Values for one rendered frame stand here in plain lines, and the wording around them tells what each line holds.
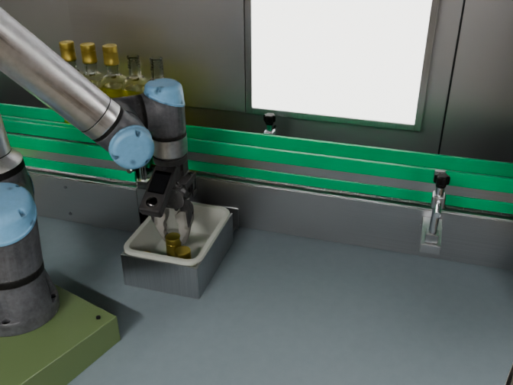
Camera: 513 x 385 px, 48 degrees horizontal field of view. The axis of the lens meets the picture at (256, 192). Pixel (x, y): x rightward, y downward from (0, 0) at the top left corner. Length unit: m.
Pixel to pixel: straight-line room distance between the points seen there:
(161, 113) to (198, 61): 0.37
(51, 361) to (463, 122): 1.01
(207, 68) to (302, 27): 0.26
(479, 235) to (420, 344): 0.31
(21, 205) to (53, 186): 0.46
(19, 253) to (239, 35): 0.72
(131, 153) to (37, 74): 0.19
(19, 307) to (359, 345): 0.61
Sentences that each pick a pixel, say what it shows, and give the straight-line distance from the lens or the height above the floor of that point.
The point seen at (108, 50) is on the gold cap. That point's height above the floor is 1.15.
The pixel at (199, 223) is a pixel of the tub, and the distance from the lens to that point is 1.36.
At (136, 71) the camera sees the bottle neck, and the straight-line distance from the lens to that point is 1.40.
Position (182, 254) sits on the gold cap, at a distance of 1.23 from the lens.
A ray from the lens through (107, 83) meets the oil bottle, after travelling 1.43.
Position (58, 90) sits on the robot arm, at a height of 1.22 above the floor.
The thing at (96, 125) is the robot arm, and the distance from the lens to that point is 0.98.
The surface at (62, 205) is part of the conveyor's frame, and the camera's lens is 1.49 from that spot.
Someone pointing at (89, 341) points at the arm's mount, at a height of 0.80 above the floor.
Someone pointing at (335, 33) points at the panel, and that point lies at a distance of 1.36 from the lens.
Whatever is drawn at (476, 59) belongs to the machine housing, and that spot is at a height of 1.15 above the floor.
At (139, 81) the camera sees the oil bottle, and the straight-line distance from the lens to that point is 1.40.
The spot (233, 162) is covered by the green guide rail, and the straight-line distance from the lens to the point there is 1.35.
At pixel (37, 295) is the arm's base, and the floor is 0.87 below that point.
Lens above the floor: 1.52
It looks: 30 degrees down
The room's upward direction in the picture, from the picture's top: straight up
